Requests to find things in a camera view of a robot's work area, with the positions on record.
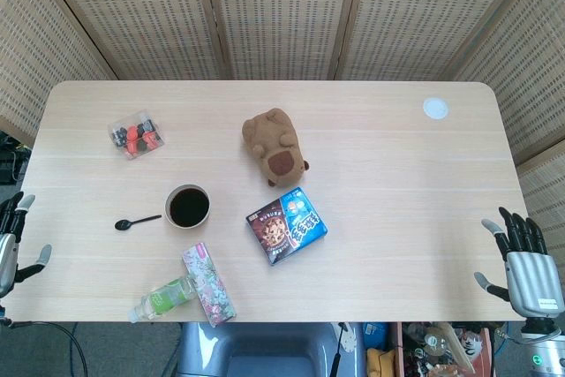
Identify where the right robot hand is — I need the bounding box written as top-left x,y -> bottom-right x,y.
474,206 -> 561,319

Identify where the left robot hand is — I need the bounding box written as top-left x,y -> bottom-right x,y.
0,191 -> 53,301

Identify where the black plastic spoon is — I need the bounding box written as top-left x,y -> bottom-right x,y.
114,215 -> 163,232

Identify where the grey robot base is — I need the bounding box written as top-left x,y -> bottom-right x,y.
176,321 -> 367,377

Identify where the clear bottle with green label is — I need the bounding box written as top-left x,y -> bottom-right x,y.
127,274 -> 199,323

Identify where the clear box with red-black pieces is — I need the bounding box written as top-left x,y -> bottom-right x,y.
108,109 -> 166,162

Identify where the cup of dark coffee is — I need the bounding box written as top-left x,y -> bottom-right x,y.
164,184 -> 211,230

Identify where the blue cookie box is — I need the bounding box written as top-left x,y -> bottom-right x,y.
245,186 -> 329,268

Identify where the red crate of clutter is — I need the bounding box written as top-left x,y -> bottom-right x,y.
395,321 -> 493,377

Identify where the blue package under table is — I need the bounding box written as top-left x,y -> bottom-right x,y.
362,321 -> 390,351

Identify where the yellow bag under table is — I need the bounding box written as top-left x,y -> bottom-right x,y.
365,347 -> 400,377

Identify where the pink floral carton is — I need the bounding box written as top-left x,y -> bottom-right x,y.
181,242 -> 237,328

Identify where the brown capybara plush toy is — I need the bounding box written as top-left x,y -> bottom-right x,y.
241,107 -> 312,188

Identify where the woven bamboo folding screen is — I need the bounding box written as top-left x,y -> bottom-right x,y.
0,0 -> 565,279

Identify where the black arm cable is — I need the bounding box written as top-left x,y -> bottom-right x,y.
0,305 -> 89,377

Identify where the white perforated bracket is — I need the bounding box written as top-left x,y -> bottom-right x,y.
338,322 -> 358,354

